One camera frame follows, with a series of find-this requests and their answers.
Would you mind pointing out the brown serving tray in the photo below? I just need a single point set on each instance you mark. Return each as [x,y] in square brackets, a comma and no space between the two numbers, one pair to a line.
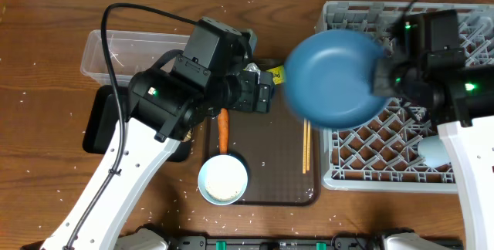
[271,147]

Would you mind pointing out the orange carrot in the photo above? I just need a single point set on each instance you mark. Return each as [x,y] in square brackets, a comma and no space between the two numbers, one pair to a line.
[223,131]

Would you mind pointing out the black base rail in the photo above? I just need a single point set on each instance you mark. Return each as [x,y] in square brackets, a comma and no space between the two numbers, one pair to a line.
[148,237]

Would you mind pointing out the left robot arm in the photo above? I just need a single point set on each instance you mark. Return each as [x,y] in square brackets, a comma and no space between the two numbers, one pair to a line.
[164,103]

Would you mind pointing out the blue plate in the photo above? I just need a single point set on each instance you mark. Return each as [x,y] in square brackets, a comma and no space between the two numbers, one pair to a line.
[329,79]

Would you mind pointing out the black tray bin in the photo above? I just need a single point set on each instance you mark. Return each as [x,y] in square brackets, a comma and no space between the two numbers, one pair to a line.
[103,119]

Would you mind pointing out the brown food scrap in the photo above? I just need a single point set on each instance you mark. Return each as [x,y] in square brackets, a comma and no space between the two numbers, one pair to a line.
[188,136]

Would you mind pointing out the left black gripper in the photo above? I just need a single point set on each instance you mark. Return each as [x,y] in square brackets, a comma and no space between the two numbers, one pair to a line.
[262,98]

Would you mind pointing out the light blue rice bowl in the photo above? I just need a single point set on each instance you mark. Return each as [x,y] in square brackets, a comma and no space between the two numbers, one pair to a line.
[222,179]

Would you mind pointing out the grey dishwasher rack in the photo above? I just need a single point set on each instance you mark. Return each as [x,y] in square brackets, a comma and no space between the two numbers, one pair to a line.
[382,155]

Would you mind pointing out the yellow green snack wrapper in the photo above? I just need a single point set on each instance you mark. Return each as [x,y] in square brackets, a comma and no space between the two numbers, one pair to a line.
[278,74]

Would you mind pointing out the left wooden chopstick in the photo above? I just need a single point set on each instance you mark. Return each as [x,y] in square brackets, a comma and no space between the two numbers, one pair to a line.
[304,145]

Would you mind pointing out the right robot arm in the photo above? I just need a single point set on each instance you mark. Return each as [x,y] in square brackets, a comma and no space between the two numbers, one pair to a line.
[428,69]

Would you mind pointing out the clear plastic bin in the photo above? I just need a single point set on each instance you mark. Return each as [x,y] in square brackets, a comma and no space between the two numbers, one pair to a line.
[130,53]

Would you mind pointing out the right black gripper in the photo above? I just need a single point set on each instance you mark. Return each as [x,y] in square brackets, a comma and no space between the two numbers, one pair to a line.
[384,79]

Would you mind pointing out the light blue cup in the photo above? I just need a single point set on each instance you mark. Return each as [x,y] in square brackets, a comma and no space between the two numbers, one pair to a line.
[433,151]

